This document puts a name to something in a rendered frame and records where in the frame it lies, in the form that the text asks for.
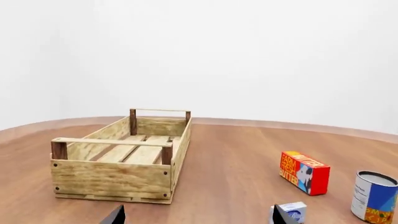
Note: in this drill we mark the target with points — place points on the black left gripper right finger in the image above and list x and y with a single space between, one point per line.
281 218

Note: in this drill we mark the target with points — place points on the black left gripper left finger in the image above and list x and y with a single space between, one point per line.
115 217

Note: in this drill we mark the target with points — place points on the white blue cream cheese box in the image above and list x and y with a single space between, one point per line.
293 211

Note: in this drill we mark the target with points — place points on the wooden slatted crate tray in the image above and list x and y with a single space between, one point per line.
124 161

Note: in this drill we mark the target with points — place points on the red farm fresh butter box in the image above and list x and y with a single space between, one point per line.
306 173

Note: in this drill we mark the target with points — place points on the blue and white tin can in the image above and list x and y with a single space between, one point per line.
374 198

